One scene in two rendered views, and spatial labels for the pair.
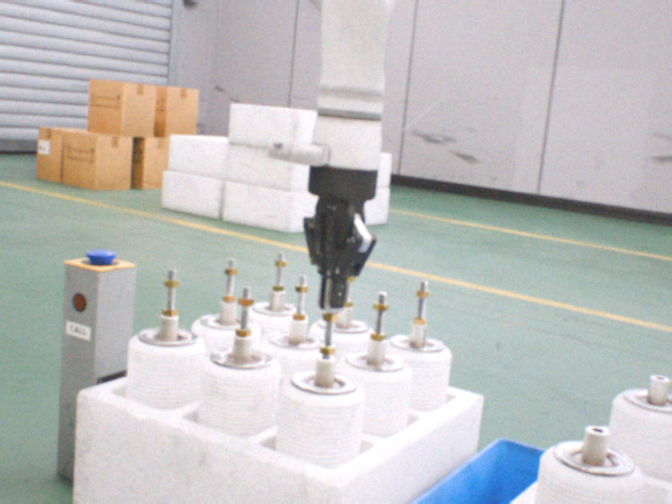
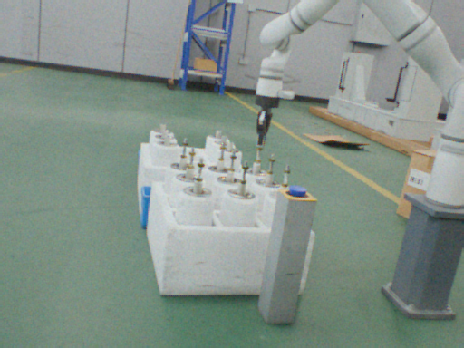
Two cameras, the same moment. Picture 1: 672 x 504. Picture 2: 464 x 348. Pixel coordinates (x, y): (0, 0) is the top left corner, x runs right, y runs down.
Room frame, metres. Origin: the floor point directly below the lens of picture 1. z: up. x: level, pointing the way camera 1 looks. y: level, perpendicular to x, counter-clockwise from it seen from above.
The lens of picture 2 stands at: (2.03, 0.90, 0.61)
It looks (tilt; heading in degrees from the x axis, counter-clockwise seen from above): 14 degrees down; 222
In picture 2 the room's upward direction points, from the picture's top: 8 degrees clockwise
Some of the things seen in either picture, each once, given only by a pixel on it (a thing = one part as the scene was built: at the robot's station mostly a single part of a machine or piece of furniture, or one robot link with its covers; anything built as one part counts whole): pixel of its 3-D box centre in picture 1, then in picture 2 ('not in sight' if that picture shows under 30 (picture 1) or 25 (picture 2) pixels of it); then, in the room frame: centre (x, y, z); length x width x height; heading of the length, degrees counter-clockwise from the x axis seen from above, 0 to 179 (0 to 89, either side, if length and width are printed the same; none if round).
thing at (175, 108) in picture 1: (166, 111); not in sight; (5.17, 1.11, 0.45); 0.30 x 0.24 x 0.30; 52
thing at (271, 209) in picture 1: (282, 205); not in sight; (3.94, 0.27, 0.09); 0.39 x 0.39 x 0.18; 58
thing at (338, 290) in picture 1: (341, 286); not in sight; (0.89, -0.01, 0.37); 0.03 x 0.01 x 0.05; 30
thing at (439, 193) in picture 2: not in sight; (450, 172); (0.75, 0.52, 0.39); 0.09 x 0.09 x 0.17; 55
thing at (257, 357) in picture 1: (241, 359); (267, 183); (0.97, 0.10, 0.25); 0.08 x 0.08 x 0.01
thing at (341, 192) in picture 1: (340, 203); (265, 108); (0.91, 0.00, 0.46); 0.08 x 0.08 x 0.09
